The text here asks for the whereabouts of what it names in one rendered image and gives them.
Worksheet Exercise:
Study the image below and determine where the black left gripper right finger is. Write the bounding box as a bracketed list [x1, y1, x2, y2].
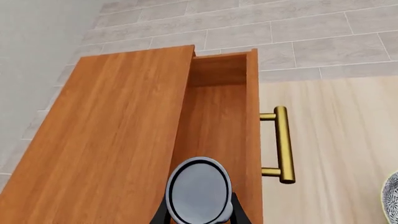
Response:
[229, 192, 254, 224]

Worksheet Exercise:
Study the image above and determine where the wooden cabinet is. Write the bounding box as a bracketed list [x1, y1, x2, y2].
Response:
[0, 45, 196, 224]

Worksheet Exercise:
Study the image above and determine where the patterned bowl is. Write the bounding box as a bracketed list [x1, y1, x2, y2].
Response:
[381, 171, 398, 224]

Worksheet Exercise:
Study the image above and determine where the brass drawer handle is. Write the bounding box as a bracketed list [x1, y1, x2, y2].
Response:
[259, 105, 296, 185]

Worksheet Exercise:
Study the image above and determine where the wooden drawer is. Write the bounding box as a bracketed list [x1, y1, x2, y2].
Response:
[169, 48, 264, 224]

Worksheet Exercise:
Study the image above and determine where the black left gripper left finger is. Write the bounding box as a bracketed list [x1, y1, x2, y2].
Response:
[150, 199, 172, 224]

